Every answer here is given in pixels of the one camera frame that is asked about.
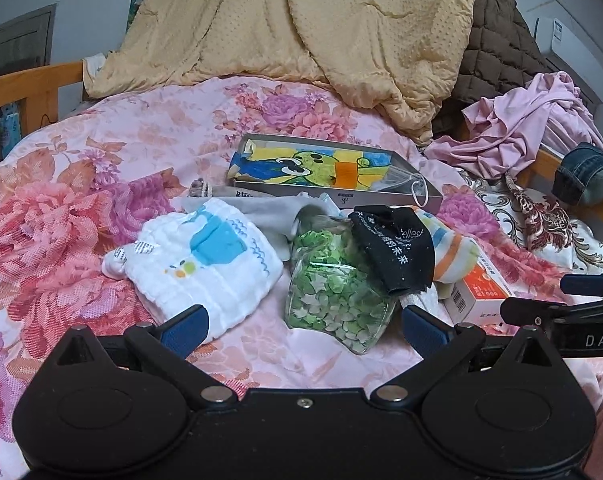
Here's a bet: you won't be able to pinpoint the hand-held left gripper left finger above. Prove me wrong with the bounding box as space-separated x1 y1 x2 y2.
56 304 238 409

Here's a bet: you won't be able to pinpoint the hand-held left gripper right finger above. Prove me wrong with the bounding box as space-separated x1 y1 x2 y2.
369 304 565 409

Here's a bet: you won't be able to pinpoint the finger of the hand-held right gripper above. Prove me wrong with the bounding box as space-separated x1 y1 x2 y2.
500 296 603 330
560 272 603 299

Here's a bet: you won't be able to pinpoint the white towel with blue whale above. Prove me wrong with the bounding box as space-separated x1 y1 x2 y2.
103 197 285 347

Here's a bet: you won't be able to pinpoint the grey shallow box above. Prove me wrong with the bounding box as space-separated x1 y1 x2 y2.
226 132 445 216

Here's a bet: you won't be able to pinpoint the orange and white carton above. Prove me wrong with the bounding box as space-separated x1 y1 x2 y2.
441 255 520 324

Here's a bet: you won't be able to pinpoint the striped sock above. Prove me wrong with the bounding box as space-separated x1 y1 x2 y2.
411 207 482 285

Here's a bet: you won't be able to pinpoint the brown gold patterned cloth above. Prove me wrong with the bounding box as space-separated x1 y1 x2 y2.
456 170 603 274

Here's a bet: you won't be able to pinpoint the black cap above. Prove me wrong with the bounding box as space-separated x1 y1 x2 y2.
349 205 436 297

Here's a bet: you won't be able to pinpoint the glass jar of green stars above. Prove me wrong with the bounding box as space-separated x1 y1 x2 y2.
286 205 400 356

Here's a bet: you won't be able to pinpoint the blue jeans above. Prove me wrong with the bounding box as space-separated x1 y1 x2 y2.
551 142 603 207

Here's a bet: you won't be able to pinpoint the grey cloth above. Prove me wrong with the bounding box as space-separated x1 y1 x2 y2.
182 185 352 262

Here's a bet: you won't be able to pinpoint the white face mask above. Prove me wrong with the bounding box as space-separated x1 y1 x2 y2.
379 162 431 207

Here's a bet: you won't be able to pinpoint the pink garment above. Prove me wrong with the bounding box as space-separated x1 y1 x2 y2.
424 71 603 182

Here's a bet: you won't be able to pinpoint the pink floral bed sheet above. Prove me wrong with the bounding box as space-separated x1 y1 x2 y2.
0 75 603 480

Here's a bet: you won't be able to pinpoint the cartoon print cloth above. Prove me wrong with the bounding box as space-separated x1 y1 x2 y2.
230 140 395 191

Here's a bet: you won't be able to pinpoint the white air conditioner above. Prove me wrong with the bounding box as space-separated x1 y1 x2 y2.
534 16 603 107

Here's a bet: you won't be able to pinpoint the brown quilted jacket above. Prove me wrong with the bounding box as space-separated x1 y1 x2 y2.
431 0 557 142

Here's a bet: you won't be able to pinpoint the blue patterned pouch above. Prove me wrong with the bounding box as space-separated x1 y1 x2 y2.
0 105 22 149

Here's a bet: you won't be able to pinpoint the yellow blanket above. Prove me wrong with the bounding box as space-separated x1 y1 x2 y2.
84 0 482 147

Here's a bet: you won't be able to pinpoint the wooden bed frame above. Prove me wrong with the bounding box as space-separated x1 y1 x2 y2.
0 60 87 171

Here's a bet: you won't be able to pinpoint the grey wall panel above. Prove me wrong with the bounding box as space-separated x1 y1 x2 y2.
0 4 57 83

